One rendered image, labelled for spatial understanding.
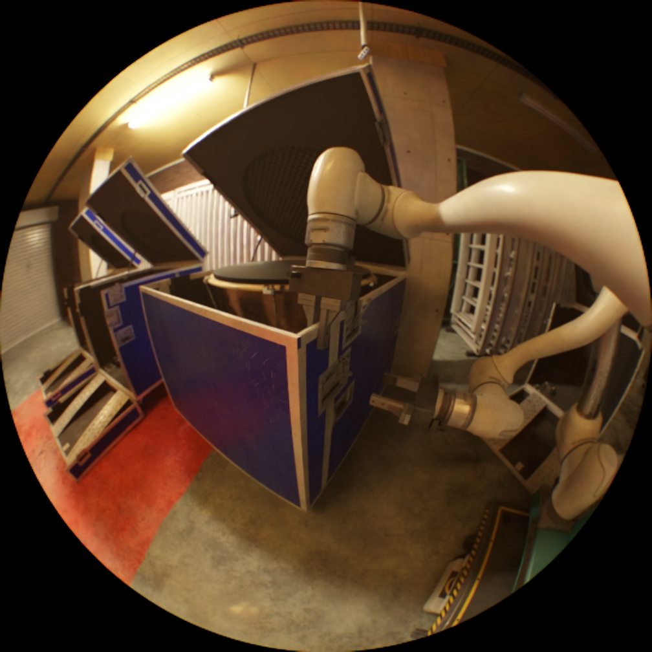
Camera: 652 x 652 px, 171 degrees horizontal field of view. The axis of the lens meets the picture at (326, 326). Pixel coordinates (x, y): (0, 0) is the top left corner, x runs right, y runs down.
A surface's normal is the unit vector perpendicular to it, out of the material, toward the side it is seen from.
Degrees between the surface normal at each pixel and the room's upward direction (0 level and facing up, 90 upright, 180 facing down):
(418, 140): 90
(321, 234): 80
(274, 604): 0
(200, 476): 0
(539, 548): 0
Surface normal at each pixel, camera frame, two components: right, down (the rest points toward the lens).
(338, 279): -0.48, 0.15
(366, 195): 0.54, 0.36
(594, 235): -0.90, 0.43
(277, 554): 0.04, -0.93
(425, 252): -0.14, 0.36
